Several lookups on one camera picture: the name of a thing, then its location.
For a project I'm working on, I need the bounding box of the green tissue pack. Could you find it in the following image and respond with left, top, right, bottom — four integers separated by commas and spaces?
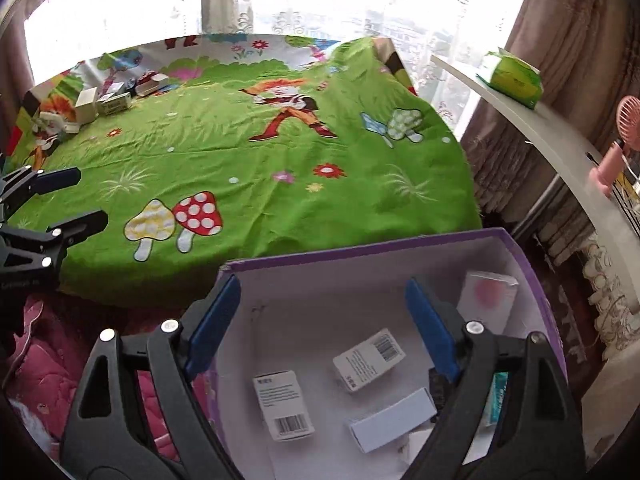
475, 49, 544, 111

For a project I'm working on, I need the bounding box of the white box with pink print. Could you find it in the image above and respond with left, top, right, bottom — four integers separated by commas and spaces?
456, 270, 519, 337

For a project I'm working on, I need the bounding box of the white lace curtain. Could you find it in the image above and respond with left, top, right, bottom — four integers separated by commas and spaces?
25, 0, 526, 126

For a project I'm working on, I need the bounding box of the teal box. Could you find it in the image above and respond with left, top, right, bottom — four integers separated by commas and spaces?
481, 371, 511, 427

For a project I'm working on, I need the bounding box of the white box with barcode label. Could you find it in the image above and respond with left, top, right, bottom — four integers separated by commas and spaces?
97, 93, 132, 116

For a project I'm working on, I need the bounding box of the purple storage box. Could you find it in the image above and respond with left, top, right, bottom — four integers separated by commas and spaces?
214, 227, 569, 480

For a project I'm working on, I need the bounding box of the small silver-white box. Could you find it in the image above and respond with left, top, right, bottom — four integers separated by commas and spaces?
400, 422, 437, 466

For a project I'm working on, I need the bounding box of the long white box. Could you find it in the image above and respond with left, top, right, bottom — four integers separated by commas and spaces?
134, 73, 172, 97

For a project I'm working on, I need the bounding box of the printed green bed sheet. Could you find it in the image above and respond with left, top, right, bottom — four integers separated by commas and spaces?
5, 32, 483, 311

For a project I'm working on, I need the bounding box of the white box with grey lettering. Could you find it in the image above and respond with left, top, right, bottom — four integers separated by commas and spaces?
252, 370, 316, 442

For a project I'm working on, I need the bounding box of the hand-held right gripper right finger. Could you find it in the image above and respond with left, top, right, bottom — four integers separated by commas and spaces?
400, 278, 587, 480

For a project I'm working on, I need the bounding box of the brown curtain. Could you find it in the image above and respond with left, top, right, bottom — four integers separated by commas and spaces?
0, 10, 31, 161
457, 0, 640, 241

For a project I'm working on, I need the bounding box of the pink handheld fan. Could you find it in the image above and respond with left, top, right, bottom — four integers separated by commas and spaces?
589, 95, 640, 198

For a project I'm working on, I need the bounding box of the small white box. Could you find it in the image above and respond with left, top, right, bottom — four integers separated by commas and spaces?
348, 387, 439, 454

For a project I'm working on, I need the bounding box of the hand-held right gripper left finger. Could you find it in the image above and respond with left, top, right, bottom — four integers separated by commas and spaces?
60, 274, 246, 480

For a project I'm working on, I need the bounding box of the white shelf board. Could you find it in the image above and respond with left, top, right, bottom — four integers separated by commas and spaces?
430, 55, 640, 311

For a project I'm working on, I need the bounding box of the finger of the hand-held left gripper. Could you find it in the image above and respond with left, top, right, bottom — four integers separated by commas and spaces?
0, 165, 82, 223
0, 210, 109, 271

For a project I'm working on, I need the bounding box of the tall white box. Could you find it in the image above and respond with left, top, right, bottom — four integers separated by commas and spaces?
74, 87, 99, 124

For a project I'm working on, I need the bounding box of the pink quilted blanket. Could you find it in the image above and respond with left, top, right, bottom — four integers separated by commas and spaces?
0, 290, 221, 466

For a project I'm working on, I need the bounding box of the white box with open flap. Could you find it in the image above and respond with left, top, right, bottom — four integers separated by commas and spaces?
39, 109, 82, 134

